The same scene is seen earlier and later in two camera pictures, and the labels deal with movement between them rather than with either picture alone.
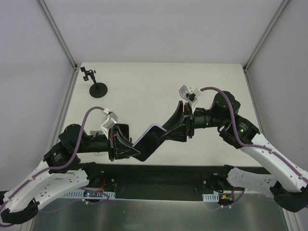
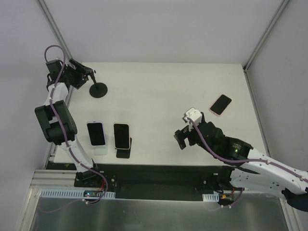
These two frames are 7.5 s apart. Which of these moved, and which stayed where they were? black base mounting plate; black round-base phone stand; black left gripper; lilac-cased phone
Moved: black left gripper; lilac-cased phone
Stayed: black round-base phone stand; black base mounting plate
